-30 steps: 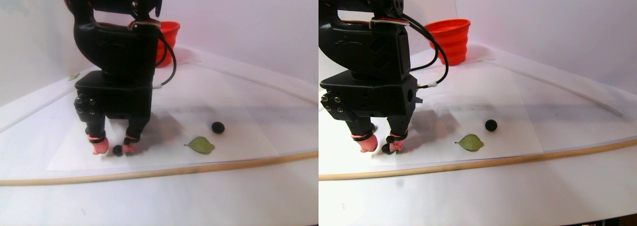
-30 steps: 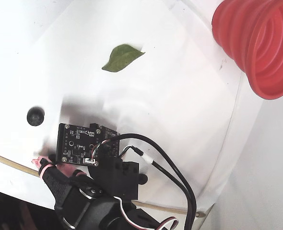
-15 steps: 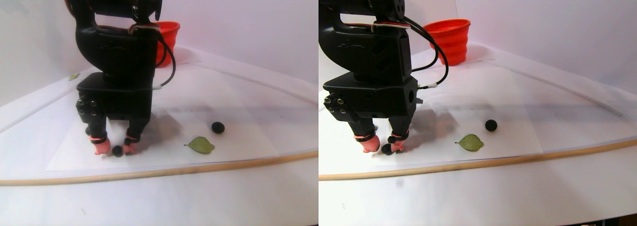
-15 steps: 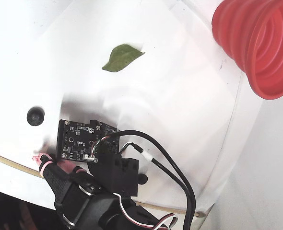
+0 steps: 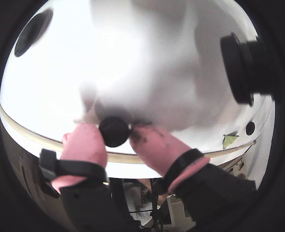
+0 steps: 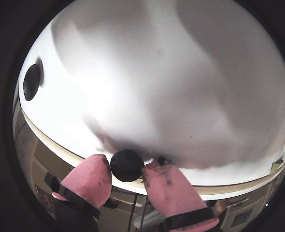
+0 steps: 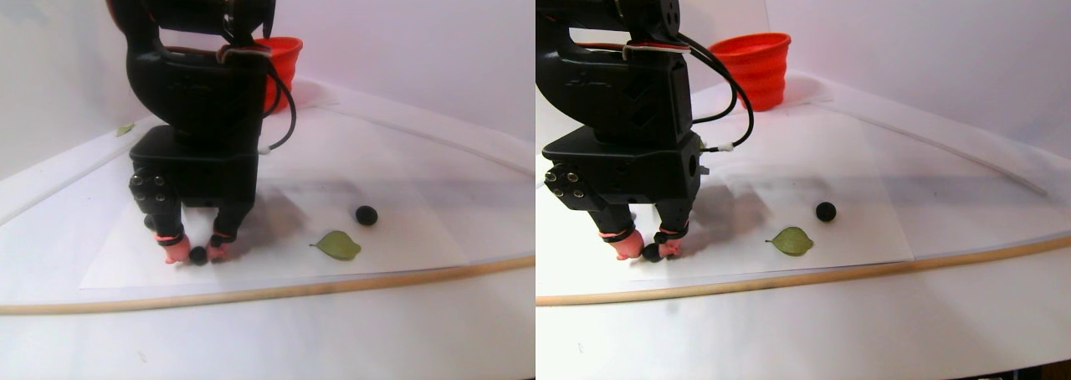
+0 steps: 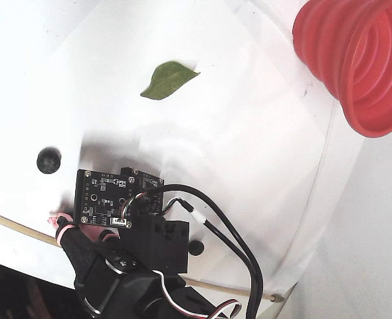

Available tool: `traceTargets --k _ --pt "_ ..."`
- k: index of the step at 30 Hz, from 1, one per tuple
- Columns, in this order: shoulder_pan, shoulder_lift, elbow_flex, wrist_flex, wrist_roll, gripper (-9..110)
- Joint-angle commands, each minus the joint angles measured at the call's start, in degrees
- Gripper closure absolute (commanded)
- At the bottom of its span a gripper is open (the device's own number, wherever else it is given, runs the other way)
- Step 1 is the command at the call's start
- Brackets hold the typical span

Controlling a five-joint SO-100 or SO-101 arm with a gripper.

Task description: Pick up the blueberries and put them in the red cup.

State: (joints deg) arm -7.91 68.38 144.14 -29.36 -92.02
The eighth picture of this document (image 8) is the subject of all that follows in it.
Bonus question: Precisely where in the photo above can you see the white paper sheet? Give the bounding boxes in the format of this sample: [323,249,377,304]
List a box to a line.
[0,0,337,290]

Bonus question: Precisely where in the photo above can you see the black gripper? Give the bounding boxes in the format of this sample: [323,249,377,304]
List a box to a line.
[48,214,142,319]

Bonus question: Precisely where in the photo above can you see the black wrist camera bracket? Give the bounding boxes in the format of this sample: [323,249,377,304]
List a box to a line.
[118,214,191,277]

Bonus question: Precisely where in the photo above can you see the black wrist camera circuit board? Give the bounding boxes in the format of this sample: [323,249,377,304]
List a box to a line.
[73,165,165,229]

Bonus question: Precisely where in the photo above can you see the red white servo wires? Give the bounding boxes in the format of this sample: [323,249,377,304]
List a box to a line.
[153,269,243,319]

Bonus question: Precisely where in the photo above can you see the dark green pointed leaf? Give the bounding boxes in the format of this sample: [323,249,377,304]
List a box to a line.
[140,60,201,101]

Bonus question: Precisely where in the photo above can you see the thin light wooden strip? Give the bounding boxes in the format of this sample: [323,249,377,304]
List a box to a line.
[0,207,286,303]

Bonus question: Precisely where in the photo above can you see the black cable with white sleeve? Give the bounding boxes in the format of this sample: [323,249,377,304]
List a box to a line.
[162,197,265,319]

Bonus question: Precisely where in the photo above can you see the red collapsible silicone cup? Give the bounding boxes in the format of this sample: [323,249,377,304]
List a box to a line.
[292,0,392,139]

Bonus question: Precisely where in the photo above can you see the dark blueberry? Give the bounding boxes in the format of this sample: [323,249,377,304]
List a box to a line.
[36,148,62,175]
[188,239,205,257]

